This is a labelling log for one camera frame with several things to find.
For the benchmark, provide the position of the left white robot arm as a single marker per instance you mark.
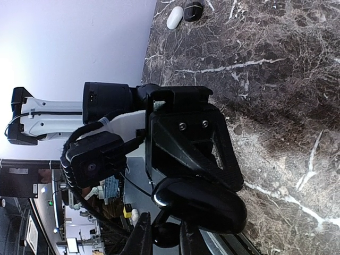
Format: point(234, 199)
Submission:
point(113, 104)

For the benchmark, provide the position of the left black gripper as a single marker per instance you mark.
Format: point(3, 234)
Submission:
point(187, 136)

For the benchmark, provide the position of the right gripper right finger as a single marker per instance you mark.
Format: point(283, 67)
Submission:
point(191, 240)

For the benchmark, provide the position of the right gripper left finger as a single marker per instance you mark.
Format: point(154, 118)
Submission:
point(140, 240)

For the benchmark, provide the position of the white earbud charging case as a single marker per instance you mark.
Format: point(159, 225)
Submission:
point(174, 18)

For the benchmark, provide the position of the black charging case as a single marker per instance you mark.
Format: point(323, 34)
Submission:
point(211, 207)
point(193, 11)

